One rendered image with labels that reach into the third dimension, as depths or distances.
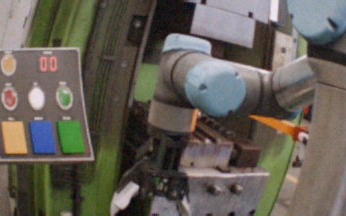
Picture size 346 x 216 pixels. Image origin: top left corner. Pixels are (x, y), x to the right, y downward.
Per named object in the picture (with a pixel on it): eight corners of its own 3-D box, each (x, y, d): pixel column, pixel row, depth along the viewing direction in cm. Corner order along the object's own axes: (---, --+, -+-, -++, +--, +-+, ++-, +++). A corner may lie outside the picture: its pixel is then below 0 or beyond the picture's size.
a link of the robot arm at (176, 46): (177, 36, 81) (159, 30, 88) (162, 106, 83) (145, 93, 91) (222, 45, 84) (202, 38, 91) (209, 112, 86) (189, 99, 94)
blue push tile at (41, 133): (56, 152, 108) (50, 121, 109) (35, 153, 103) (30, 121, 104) (53, 153, 109) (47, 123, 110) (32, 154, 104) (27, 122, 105)
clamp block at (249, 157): (257, 167, 156) (263, 148, 155) (236, 168, 152) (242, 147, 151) (241, 156, 167) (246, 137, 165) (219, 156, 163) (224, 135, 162)
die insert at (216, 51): (222, 58, 153) (225, 39, 151) (199, 53, 150) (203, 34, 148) (181, 42, 179) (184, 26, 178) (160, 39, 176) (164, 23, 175)
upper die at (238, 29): (252, 48, 144) (255, 20, 142) (190, 33, 136) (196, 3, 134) (192, 27, 182) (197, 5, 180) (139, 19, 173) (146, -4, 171)
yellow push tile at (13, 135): (27, 153, 101) (23, 122, 102) (7, 154, 95) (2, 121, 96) (25, 154, 102) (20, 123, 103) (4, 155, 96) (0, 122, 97)
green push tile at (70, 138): (85, 152, 116) (79, 121, 117) (64, 153, 110) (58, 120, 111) (81, 153, 117) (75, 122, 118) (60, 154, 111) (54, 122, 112)
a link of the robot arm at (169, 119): (148, 93, 91) (196, 101, 93) (143, 120, 92) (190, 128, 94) (157, 104, 84) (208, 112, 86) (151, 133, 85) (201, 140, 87)
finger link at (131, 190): (103, 215, 87) (136, 188, 87) (100, 204, 93) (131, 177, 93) (115, 225, 88) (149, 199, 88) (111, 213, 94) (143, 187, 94)
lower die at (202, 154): (226, 168, 151) (234, 140, 149) (162, 165, 143) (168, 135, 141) (171, 127, 188) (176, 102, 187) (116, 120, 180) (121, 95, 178)
